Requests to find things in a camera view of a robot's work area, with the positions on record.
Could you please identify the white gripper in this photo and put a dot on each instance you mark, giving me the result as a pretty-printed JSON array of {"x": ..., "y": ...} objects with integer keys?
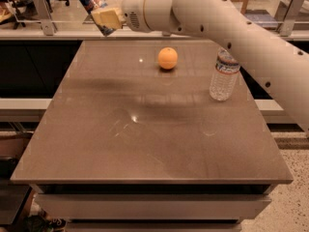
[{"x": 132, "y": 11}]

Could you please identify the grey cabinet drawer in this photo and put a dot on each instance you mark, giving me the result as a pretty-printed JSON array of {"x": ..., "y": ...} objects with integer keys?
[{"x": 153, "y": 206}]

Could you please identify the orange fruit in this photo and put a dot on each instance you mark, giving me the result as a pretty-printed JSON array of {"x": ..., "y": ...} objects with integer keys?
[{"x": 167, "y": 58}]

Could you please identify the metal railing post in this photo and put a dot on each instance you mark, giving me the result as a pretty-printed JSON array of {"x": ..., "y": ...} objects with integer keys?
[
  {"x": 294, "y": 8},
  {"x": 48, "y": 26}
]

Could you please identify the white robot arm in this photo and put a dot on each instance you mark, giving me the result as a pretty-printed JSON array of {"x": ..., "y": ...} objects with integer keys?
[{"x": 278, "y": 66}]

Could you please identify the left metal railing post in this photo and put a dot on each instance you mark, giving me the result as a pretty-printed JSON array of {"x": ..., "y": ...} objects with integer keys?
[{"x": 48, "y": 26}]

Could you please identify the clear plastic water bottle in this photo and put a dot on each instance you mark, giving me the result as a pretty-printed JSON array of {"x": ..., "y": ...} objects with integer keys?
[{"x": 224, "y": 76}]

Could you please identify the right metal railing post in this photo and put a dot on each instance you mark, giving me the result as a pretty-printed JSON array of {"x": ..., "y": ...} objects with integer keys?
[{"x": 294, "y": 8}]

